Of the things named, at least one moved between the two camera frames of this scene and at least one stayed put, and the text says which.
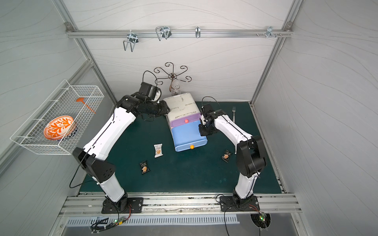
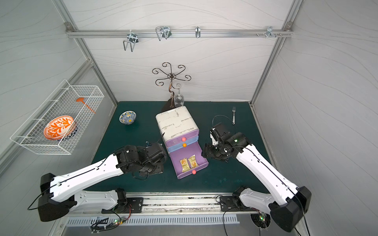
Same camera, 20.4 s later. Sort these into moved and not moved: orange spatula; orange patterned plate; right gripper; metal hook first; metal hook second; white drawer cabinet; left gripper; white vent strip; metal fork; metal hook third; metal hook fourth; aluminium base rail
Moved: left gripper; right gripper; white drawer cabinet
Not moved: orange patterned plate; white vent strip; aluminium base rail; metal hook second; metal hook fourth; orange spatula; metal fork; metal hook third; metal hook first
